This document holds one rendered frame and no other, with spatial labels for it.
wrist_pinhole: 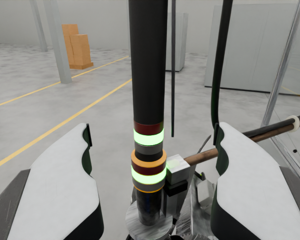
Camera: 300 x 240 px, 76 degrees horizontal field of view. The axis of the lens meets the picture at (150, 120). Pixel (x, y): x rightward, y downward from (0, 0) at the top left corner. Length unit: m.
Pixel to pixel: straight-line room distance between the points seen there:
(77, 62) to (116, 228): 7.15
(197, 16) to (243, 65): 7.07
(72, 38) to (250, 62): 6.17
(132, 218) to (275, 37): 5.56
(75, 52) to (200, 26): 7.10
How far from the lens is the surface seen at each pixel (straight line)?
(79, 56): 8.31
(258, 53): 5.70
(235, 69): 5.71
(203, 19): 12.28
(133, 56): 0.18
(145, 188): 0.25
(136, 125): 0.20
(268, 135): 0.39
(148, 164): 0.22
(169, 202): 0.29
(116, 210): 2.19
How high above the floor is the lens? 1.72
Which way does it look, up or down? 27 degrees down
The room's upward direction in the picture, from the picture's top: straight up
